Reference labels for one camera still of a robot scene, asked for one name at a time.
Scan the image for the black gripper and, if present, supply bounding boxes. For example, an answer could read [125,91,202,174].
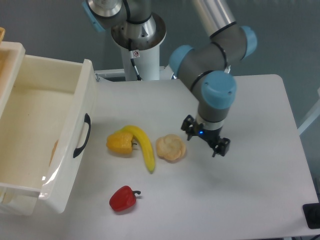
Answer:
[180,115,231,158]

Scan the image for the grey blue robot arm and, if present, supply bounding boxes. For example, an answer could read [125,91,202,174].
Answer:
[82,0,257,156]

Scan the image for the white drawer cabinet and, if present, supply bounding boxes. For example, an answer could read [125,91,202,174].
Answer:
[0,41,38,216]

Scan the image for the beige bread roll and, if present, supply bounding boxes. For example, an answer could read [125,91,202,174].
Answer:
[155,134,186,162]

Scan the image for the yellow banana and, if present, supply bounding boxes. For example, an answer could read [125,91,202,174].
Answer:
[115,125,156,174]

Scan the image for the yellow bell pepper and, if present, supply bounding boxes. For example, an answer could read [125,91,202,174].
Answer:
[106,131,138,155]

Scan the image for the red bell pepper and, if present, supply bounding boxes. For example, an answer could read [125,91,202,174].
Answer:
[109,185,141,212]

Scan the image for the black device at corner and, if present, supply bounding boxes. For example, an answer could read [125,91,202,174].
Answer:
[302,203,320,230]

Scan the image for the white table frame bracket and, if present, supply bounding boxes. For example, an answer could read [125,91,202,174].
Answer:
[94,66,177,82]

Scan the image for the black cable on pedestal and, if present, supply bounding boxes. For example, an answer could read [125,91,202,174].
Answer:
[127,37,143,82]

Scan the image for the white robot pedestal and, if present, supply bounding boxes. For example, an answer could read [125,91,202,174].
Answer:
[111,12,167,81]

